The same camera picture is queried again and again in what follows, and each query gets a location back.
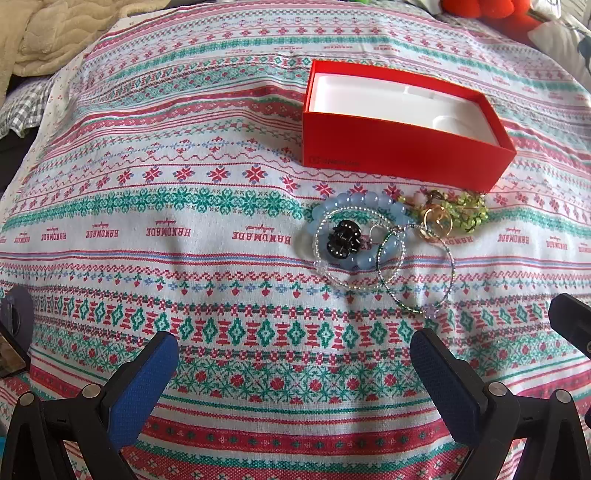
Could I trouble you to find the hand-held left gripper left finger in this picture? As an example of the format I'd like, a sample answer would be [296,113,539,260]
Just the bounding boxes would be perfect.
[0,331,180,480]

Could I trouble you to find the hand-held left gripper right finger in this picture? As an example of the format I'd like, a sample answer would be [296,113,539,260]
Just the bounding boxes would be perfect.
[410,329,591,480]

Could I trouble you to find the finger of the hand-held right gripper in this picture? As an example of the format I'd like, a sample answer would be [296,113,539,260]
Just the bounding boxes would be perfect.
[549,293,591,358]

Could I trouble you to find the green seed bead bracelet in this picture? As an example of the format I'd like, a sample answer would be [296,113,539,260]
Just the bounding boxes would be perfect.
[376,224,455,319]

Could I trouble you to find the clear bead bracelet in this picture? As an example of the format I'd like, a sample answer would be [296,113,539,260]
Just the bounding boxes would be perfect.
[313,208,407,291]

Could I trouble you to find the gold rings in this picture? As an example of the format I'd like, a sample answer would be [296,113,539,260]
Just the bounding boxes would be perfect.
[418,205,458,241]

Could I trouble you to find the black hair claw clip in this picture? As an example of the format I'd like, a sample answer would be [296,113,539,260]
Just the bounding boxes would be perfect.
[323,220,360,258]

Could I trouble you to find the blue bead bracelet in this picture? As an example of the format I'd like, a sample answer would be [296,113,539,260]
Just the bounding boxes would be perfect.
[302,191,411,273]

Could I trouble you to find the red cardboard box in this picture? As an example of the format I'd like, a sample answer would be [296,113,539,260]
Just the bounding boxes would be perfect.
[302,59,517,193]

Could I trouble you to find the black-framed flat object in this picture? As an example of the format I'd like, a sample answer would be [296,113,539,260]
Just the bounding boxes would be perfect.
[0,318,32,381]

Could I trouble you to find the dark round object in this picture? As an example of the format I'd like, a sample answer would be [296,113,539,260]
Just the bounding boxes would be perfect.
[0,285,35,344]

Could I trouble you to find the patterned woven cloth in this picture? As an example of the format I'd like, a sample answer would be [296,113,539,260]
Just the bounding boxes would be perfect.
[0,0,591,480]

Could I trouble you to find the grey checkered cloth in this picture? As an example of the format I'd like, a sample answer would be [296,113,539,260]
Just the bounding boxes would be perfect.
[0,76,51,134]

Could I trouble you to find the orange plush toy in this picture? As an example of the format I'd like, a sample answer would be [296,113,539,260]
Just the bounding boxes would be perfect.
[438,0,541,35]

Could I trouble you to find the beige fleece blanket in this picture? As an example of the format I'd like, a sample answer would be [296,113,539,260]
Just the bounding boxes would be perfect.
[0,0,134,77]

